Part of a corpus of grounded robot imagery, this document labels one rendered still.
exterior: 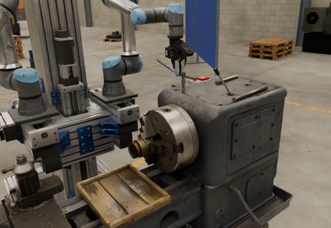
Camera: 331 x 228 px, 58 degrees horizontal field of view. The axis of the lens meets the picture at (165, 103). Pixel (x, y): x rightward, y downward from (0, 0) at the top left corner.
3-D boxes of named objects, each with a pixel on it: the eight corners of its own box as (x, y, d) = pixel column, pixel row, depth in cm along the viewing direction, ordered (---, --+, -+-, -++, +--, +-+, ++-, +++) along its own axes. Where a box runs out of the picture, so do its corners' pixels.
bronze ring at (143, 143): (143, 132, 142) (125, 138, 137) (153, 139, 135) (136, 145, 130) (144, 149, 145) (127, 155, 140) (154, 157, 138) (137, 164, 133)
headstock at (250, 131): (224, 125, 211) (226, 71, 198) (284, 150, 174) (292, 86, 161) (155, 151, 178) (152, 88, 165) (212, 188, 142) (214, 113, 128)
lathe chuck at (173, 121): (153, 147, 166) (155, 96, 152) (190, 179, 143) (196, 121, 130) (140, 152, 161) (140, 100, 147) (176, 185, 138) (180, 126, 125)
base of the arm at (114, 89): (98, 92, 192) (96, 78, 189) (119, 88, 200) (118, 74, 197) (108, 98, 181) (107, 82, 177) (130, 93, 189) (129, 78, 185)
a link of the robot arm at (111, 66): (99, 78, 188) (97, 57, 184) (118, 74, 196) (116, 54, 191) (109, 81, 179) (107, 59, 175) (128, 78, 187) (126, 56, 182)
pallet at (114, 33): (118, 38, 1403) (117, 29, 1390) (133, 38, 1369) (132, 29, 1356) (103, 41, 1303) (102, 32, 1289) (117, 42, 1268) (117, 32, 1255)
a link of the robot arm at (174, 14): (175, 3, 151) (186, 3, 145) (176, 25, 155) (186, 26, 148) (163, 3, 147) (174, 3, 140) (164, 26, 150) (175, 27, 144)
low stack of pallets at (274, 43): (266, 51, 964) (267, 37, 949) (292, 53, 908) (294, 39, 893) (247, 57, 879) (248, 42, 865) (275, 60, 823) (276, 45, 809)
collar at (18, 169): (31, 161, 120) (30, 154, 119) (36, 169, 114) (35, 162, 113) (10, 168, 116) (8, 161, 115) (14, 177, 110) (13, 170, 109)
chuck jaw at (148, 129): (158, 135, 147) (148, 114, 149) (162, 132, 143) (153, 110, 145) (139, 142, 141) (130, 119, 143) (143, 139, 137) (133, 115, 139)
